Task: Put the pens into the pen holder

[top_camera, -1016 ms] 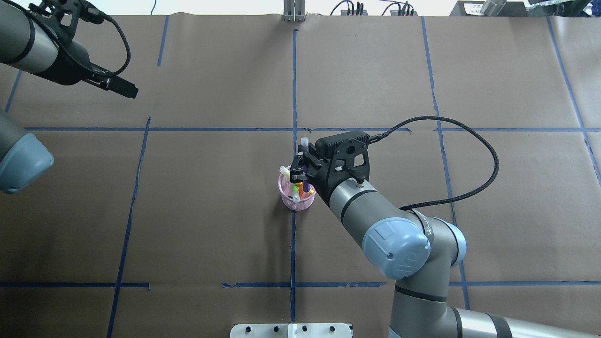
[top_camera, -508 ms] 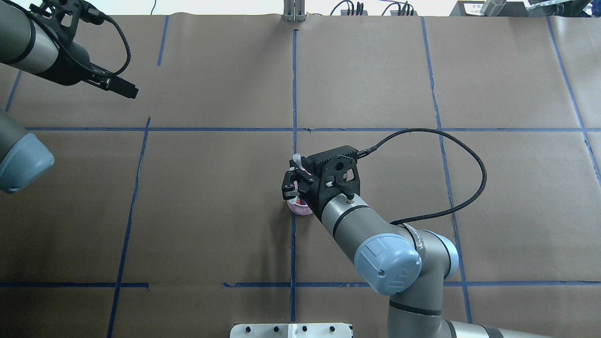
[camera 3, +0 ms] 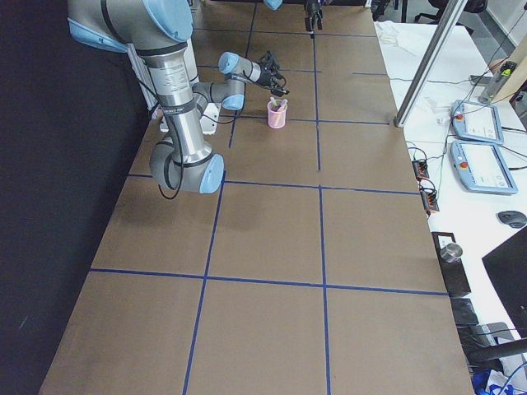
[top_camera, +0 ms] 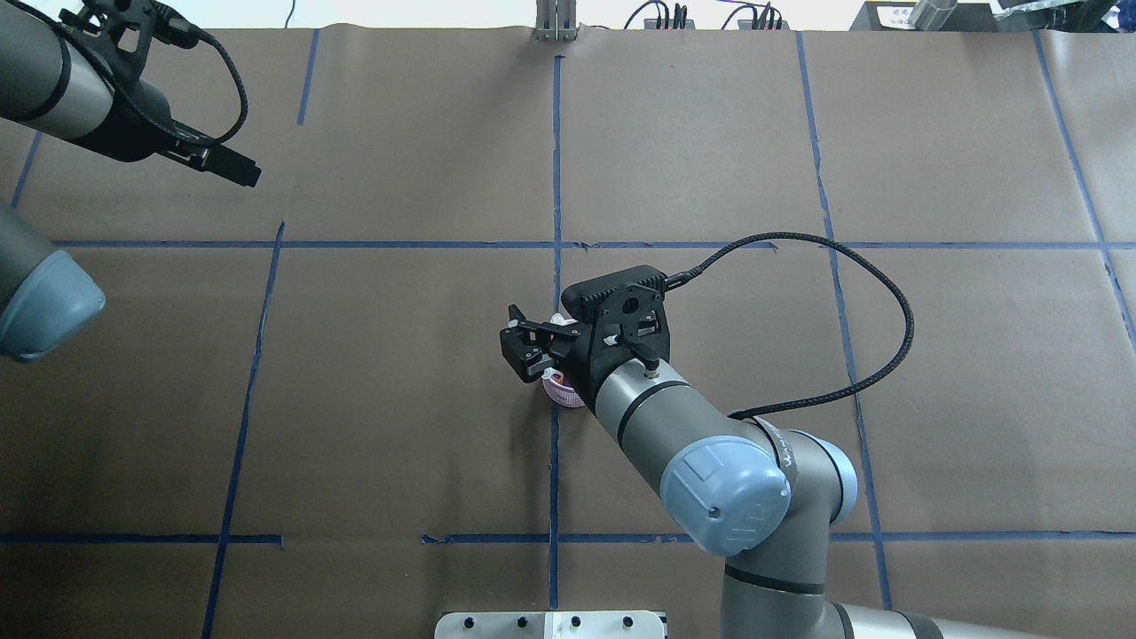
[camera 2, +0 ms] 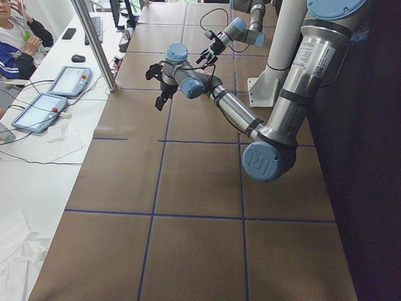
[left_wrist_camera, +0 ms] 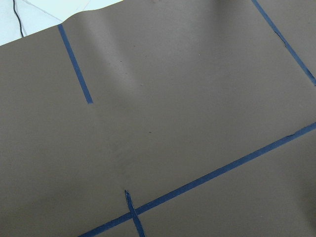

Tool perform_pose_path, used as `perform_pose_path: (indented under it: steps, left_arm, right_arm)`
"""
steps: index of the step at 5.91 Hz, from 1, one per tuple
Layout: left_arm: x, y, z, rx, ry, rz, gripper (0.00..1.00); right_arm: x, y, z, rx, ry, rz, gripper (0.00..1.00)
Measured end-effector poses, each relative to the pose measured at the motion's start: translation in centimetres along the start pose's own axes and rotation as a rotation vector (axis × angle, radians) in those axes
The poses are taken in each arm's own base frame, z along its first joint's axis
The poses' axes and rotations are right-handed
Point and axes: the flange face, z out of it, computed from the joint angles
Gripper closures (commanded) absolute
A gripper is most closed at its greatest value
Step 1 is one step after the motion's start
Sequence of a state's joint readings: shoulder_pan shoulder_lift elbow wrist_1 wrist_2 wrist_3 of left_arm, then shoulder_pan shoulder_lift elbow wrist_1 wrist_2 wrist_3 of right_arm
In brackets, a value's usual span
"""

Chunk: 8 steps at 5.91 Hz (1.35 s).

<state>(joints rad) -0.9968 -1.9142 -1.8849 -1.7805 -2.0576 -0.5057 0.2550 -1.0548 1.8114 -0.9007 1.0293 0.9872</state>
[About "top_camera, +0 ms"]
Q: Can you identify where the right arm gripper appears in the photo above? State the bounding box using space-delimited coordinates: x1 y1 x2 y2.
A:
499 265 668 400

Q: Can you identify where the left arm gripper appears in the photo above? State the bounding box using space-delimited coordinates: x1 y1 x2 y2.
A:
98 80 261 186

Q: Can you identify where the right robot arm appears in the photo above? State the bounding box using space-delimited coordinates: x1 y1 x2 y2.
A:
500 265 1014 638

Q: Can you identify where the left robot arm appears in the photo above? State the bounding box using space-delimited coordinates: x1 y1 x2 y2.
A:
1 1 261 363

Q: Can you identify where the pink mesh pen holder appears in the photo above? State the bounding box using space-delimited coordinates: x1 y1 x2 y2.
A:
540 367 586 409

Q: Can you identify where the black box under cup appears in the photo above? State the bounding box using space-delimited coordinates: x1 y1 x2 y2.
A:
847 1 1052 33

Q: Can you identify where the silver metal cup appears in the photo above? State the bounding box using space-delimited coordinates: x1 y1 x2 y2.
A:
907 0 959 32

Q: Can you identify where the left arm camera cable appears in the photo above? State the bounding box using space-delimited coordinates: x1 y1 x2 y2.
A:
35 0 249 147

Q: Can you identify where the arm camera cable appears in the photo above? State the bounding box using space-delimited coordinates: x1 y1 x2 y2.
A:
35 0 249 147
665 233 917 422

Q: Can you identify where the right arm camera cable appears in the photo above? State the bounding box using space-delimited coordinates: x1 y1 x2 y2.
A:
665 233 917 422

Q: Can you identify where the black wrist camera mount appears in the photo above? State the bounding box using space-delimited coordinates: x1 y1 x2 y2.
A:
59 1 202 88

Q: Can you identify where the white mount base plate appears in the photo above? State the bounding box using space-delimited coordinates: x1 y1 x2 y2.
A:
434 609 669 638

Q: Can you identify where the aluminium frame post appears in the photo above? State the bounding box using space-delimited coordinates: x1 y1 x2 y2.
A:
532 0 580 42

